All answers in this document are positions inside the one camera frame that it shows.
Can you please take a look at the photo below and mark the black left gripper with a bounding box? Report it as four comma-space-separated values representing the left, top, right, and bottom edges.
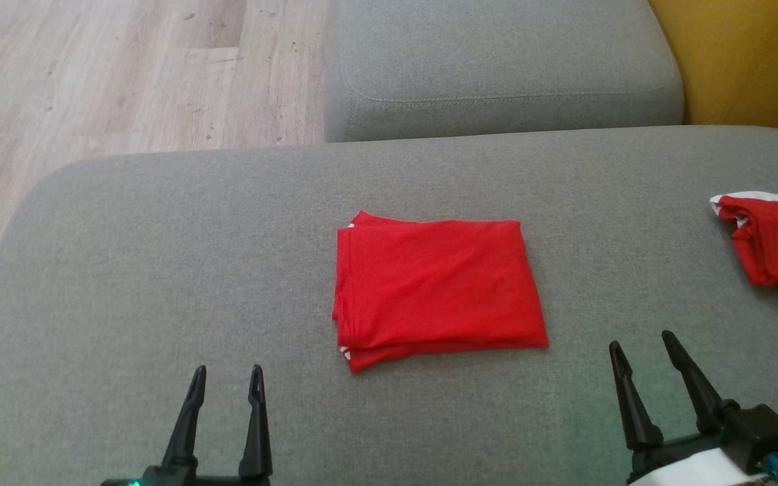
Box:
99, 364, 274, 486

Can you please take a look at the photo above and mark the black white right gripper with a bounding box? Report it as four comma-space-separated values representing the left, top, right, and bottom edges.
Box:
608, 330, 778, 486

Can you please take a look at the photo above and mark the red white-trimmed jersey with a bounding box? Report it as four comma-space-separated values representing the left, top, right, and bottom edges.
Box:
332, 210, 550, 374

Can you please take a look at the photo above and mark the large grey sofa seat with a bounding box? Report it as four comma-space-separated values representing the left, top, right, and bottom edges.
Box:
0, 126, 778, 486

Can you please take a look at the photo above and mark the yellow upholstered block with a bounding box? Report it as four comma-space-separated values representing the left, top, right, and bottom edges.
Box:
648, 0, 778, 143

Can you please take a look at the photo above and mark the small grey sofa cushion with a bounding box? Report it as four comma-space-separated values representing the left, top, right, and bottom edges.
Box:
323, 0, 685, 143

